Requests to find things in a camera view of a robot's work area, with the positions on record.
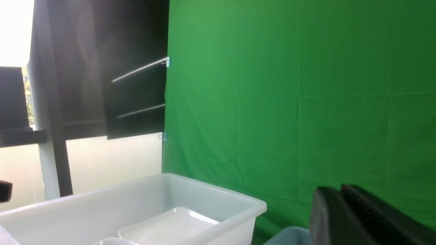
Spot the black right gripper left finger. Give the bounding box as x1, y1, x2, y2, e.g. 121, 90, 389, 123
309, 186, 378, 245

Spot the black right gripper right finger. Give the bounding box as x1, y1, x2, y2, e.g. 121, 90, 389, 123
340, 184, 436, 245

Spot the teal plastic bin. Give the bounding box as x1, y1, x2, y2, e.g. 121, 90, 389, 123
264, 226, 312, 245

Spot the green backdrop cloth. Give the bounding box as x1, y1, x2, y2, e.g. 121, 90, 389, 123
162, 0, 436, 245

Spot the stack of white square plates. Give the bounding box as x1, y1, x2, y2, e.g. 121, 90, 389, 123
118, 207, 220, 245

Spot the blue binder clip lower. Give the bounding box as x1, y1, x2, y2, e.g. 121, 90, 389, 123
158, 132, 169, 142

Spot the blue binder clip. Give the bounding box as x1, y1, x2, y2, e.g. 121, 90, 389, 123
161, 57, 171, 68
158, 132, 169, 142

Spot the blue binder clip upper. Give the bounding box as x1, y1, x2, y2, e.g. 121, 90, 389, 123
161, 57, 171, 68

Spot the large white plastic bin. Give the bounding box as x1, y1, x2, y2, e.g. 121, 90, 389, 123
0, 173, 267, 245

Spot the black curtain panel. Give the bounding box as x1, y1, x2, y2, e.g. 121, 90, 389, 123
29, 0, 170, 200

